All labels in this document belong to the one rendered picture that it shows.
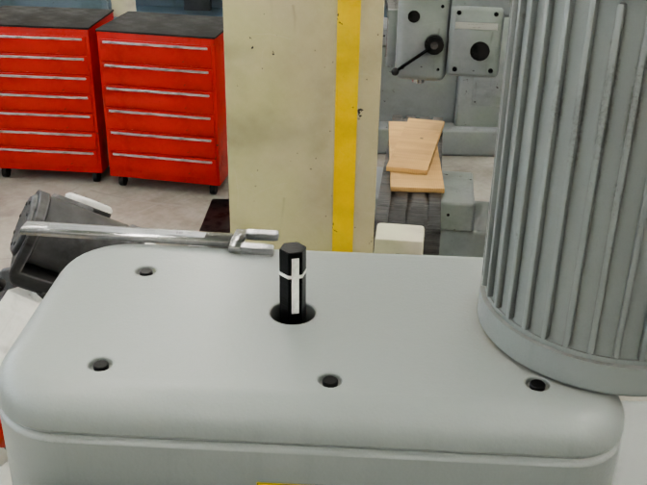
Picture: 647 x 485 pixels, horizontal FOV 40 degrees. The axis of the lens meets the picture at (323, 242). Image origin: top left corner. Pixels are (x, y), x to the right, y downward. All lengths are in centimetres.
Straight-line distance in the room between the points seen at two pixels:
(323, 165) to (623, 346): 193
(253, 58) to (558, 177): 188
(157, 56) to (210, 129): 52
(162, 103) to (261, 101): 306
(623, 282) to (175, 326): 34
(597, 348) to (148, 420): 32
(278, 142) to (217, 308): 179
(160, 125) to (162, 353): 491
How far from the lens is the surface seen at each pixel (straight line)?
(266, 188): 257
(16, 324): 118
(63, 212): 118
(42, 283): 120
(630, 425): 88
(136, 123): 563
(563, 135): 61
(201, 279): 79
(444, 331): 72
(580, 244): 62
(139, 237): 86
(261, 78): 247
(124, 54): 552
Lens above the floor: 227
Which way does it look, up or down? 27 degrees down
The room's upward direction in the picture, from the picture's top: 1 degrees clockwise
